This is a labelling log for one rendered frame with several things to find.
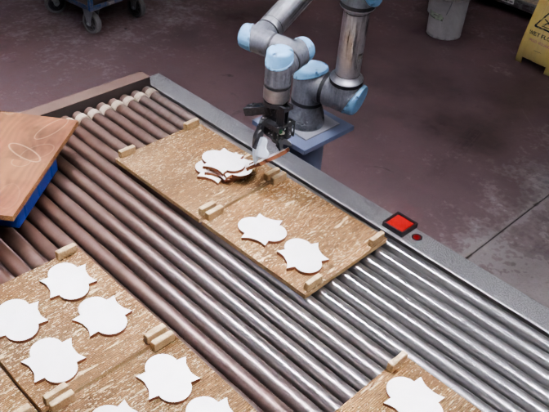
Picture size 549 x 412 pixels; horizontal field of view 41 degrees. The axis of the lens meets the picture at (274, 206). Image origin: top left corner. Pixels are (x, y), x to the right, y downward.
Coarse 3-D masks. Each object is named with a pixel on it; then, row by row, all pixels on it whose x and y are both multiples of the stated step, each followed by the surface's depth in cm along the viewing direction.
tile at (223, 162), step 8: (208, 152) 233; (216, 152) 234; (224, 152) 234; (208, 160) 230; (216, 160) 230; (224, 160) 230; (232, 160) 231; (240, 160) 231; (208, 168) 228; (216, 168) 226; (224, 168) 227; (232, 168) 227; (240, 168) 227
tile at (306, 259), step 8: (288, 240) 207; (296, 240) 207; (304, 240) 207; (288, 248) 204; (296, 248) 205; (304, 248) 205; (312, 248) 205; (280, 256) 203; (288, 256) 202; (296, 256) 202; (304, 256) 202; (312, 256) 202; (320, 256) 202; (288, 264) 199; (296, 264) 199; (304, 264) 199; (312, 264) 200; (320, 264) 200; (304, 272) 197; (312, 272) 197
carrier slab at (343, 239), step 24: (264, 192) 226; (288, 192) 227; (240, 216) 216; (264, 216) 217; (288, 216) 218; (312, 216) 218; (336, 216) 219; (240, 240) 207; (312, 240) 209; (336, 240) 210; (360, 240) 211; (384, 240) 212; (264, 264) 200; (336, 264) 202
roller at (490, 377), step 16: (112, 112) 261; (128, 128) 255; (352, 288) 200; (368, 288) 198; (384, 304) 194; (400, 320) 191; (416, 320) 189; (432, 336) 186; (448, 352) 183; (464, 352) 181; (464, 368) 180; (480, 368) 178; (496, 384) 175; (512, 384) 174; (512, 400) 173; (528, 400) 171
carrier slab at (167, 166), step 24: (168, 144) 244; (192, 144) 245; (216, 144) 246; (144, 168) 232; (168, 168) 233; (192, 168) 234; (264, 168) 236; (168, 192) 223; (192, 192) 224; (216, 192) 225; (240, 192) 226; (192, 216) 216
